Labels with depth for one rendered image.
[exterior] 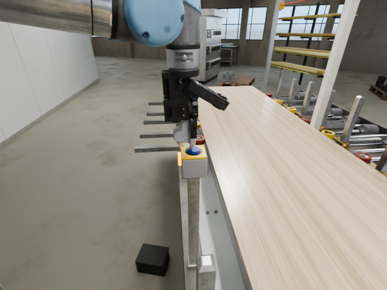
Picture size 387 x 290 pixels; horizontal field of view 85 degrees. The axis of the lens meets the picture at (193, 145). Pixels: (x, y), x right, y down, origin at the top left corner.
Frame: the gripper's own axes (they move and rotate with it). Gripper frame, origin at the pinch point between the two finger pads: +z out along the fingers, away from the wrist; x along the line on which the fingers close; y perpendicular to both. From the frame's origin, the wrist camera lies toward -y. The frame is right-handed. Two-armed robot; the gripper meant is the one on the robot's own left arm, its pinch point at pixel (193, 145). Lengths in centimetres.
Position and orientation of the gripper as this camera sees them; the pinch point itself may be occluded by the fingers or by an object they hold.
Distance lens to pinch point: 58.0
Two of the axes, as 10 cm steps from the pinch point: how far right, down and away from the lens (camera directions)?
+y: -10.0, 0.5, -0.8
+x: 1.0, 4.8, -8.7
